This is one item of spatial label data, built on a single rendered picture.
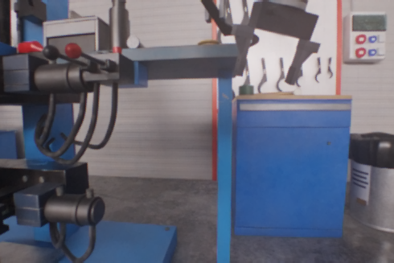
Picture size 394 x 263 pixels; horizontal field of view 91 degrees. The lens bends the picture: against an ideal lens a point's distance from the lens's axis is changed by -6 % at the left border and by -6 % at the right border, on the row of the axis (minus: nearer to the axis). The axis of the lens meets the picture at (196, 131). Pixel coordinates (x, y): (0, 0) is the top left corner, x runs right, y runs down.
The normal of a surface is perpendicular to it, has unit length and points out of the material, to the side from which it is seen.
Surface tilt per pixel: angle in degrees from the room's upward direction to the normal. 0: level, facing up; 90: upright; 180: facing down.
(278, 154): 90
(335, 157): 90
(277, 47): 90
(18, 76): 90
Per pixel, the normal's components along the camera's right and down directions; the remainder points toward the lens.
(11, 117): -0.11, 0.08
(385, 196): -0.69, 0.11
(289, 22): 0.13, 0.48
